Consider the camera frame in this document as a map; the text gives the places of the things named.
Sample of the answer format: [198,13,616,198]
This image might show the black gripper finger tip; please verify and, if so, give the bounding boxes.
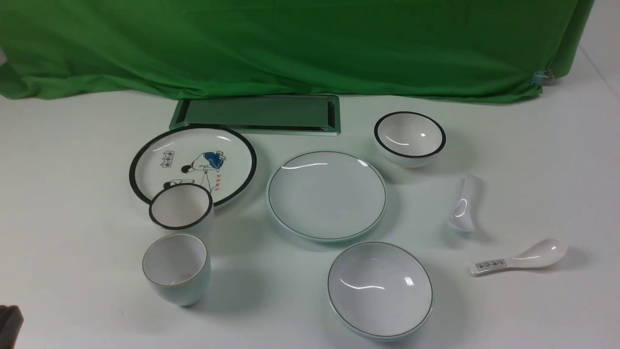
[0,305,24,349]

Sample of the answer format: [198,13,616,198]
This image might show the pale blue cup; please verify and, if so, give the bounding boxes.
[141,233,211,307]

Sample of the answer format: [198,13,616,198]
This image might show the pale blue shallow bowl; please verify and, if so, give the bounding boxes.
[327,241,434,342]

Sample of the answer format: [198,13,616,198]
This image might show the plain white ceramic spoon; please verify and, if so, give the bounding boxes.
[447,174,482,234]

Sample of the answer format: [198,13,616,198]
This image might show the black rimmed white cup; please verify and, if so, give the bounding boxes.
[148,183,215,240]

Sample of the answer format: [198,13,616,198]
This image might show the black rimmed illustrated plate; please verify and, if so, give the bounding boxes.
[128,125,257,208]

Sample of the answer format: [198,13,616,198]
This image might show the pale blue flat plate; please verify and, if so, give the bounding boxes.
[266,150,388,243]

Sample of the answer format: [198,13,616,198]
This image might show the black rimmed white bowl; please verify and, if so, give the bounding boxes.
[373,111,447,168]

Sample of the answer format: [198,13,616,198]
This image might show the green cloth backdrop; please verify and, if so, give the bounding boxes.
[0,0,594,104]

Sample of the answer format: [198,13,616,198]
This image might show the white spoon with pattern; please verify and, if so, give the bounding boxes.
[467,238,568,277]

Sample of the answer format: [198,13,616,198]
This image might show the blue binder clip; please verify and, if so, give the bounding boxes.
[530,69,555,86]

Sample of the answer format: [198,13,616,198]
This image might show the metal table cable hatch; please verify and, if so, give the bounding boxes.
[169,95,341,136]

